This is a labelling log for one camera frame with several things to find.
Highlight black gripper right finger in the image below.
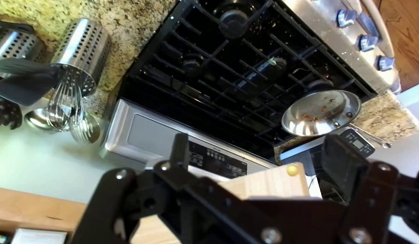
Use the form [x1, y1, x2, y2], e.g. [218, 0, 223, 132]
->
[321, 135, 367, 200]

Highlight black spatula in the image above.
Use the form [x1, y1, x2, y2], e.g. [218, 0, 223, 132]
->
[0, 59, 63, 106]

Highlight stainless gas stove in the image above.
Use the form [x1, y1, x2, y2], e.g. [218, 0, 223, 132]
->
[100, 0, 400, 179]

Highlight black digital kitchen scale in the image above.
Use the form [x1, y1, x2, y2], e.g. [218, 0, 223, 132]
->
[341, 129, 375, 158]

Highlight steel utensil holder near stove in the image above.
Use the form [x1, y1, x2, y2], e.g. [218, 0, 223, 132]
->
[50, 18, 111, 97]

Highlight wooden cupboard door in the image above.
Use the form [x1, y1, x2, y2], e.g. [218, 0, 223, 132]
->
[131, 163, 310, 244]

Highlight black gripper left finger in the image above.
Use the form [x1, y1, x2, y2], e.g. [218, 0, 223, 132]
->
[169, 133, 188, 168]

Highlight steel utensil holder far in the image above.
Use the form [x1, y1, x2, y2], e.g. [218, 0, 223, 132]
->
[0, 27, 44, 61]

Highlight stainless steel frying pan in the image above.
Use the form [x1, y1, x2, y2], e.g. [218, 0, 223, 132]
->
[280, 90, 390, 149]

